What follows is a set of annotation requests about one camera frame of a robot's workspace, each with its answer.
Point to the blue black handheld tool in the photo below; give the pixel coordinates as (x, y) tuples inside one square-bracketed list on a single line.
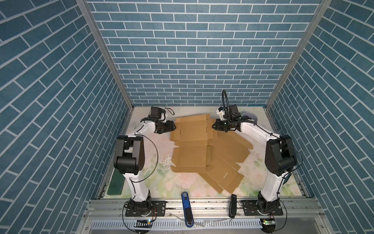
[(189, 220)]

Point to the cardboard box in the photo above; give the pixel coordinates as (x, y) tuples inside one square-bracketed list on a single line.
[(193, 138)]

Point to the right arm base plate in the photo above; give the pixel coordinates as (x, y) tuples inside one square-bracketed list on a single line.
[(261, 207)]

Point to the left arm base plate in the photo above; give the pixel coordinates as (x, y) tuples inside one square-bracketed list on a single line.
[(138, 209)]

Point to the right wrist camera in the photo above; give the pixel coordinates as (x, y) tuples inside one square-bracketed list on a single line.
[(228, 112)]

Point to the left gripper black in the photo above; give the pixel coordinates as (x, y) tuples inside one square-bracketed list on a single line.
[(169, 126)]

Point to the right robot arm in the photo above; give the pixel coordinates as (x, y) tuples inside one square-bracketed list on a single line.
[(280, 159)]

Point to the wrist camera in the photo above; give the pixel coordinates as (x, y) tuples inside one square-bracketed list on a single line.
[(228, 112), (157, 114)]

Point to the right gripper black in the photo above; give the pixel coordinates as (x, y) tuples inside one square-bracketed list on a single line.
[(218, 126)]

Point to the lavender ceramic cup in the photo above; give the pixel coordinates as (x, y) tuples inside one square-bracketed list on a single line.
[(249, 117)]

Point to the aluminium front rail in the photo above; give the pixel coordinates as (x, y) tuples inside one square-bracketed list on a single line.
[(298, 207)]

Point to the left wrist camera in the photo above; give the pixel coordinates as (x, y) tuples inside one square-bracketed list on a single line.
[(157, 114)]

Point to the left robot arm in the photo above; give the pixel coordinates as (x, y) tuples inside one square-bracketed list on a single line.
[(129, 160)]

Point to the dark green flat object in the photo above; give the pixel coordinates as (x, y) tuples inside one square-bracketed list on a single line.
[(116, 184)]

